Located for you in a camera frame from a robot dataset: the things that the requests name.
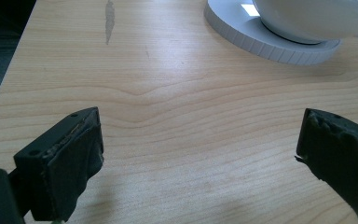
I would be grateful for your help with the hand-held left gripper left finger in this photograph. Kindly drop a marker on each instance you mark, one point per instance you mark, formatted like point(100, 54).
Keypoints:
point(62, 161)

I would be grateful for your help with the white bowl with silver rim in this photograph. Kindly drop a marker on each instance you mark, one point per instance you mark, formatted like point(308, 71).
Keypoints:
point(307, 18)

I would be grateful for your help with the white jewelry stand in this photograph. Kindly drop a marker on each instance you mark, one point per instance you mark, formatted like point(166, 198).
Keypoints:
point(230, 21)

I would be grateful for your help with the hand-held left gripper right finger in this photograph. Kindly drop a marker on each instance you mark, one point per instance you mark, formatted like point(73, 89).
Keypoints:
point(341, 152)

